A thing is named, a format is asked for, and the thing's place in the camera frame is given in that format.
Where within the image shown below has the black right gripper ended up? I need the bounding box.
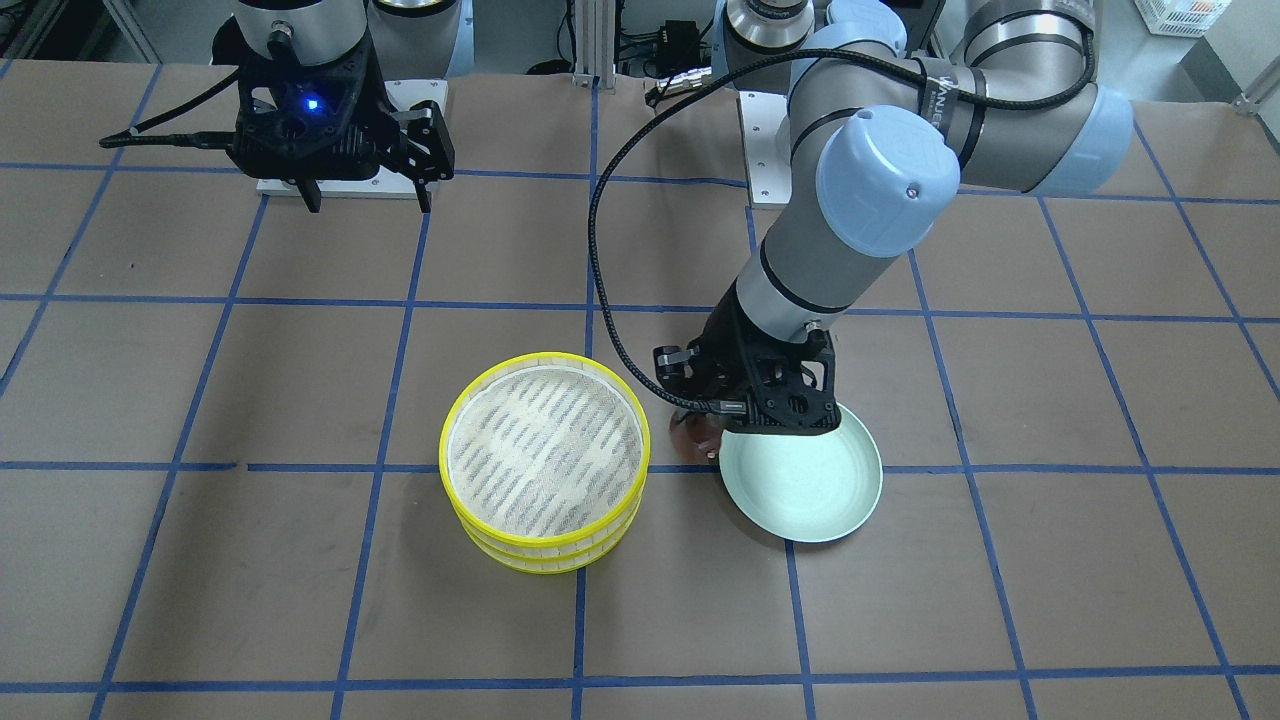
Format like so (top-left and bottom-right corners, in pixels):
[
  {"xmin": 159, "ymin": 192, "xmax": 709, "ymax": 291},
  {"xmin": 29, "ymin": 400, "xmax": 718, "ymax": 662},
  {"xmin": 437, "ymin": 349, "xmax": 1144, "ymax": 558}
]
[{"xmin": 227, "ymin": 40, "xmax": 454, "ymax": 215}]

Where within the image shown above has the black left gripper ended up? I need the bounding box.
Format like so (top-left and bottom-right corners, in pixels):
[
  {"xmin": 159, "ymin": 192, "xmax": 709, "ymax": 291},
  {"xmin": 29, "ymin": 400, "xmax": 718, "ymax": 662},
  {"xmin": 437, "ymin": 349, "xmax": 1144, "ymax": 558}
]
[{"xmin": 652, "ymin": 300, "xmax": 841, "ymax": 436}]

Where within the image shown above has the brown chocolate bun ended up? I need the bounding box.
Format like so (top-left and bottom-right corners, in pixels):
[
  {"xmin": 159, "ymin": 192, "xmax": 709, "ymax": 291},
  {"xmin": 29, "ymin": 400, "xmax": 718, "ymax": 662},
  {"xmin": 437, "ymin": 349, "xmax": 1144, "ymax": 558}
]
[{"xmin": 668, "ymin": 409, "xmax": 723, "ymax": 466}]

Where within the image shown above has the yellow steamer top layer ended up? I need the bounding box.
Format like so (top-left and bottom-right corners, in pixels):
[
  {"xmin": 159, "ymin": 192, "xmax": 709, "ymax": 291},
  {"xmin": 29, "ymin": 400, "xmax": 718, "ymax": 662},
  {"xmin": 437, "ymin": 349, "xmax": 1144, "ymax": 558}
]
[{"xmin": 439, "ymin": 352, "xmax": 652, "ymax": 547}]

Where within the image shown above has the yellow steamer layer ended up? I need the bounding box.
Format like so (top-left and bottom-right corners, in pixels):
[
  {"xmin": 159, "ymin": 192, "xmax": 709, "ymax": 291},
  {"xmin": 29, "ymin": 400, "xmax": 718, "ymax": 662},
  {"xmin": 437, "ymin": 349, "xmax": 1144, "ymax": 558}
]
[
  {"xmin": 439, "ymin": 352, "xmax": 652, "ymax": 547},
  {"xmin": 460, "ymin": 496, "xmax": 643, "ymax": 575}
]

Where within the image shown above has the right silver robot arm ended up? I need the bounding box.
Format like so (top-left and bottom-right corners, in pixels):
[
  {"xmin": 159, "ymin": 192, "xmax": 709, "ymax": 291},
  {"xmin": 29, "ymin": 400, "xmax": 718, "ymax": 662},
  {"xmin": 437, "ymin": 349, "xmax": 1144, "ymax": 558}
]
[{"xmin": 227, "ymin": 1, "xmax": 454, "ymax": 213}]

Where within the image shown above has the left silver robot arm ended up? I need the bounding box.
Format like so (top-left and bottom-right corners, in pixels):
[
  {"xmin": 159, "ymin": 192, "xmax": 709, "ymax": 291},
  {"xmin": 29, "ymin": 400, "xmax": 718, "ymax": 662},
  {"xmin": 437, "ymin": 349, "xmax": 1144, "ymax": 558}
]
[{"xmin": 653, "ymin": 1, "xmax": 1133, "ymax": 436}]

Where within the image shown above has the yellow steamer bottom layer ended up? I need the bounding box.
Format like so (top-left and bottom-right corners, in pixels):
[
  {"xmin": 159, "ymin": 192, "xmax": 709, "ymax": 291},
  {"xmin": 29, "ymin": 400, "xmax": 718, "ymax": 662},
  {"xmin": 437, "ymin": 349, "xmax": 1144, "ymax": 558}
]
[{"xmin": 460, "ymin": 496, "xmax": 643, "ymax": 575}]

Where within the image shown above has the mint green plate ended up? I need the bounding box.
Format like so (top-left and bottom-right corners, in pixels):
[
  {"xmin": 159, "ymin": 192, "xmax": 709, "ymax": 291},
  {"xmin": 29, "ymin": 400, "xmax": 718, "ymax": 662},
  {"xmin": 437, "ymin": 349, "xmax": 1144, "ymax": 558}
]
[{"xmin": 718, "ymin": 405, "xmax": 884, "ymax": 543}]

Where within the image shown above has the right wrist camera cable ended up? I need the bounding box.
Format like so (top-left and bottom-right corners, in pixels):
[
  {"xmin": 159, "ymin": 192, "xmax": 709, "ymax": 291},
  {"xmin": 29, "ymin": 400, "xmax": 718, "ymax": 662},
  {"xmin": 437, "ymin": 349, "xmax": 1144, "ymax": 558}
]
[{"xmin": 99, "ymin": 67, "xmax": 243, "ymax": 151}]

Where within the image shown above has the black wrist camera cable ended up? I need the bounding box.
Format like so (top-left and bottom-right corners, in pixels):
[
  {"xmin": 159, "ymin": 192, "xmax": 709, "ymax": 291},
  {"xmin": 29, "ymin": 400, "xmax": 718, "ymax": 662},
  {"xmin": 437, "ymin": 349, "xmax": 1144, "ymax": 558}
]
[{"xmin": 588, "ymin": 50, "xmax": 1096, "ymax": 416}]

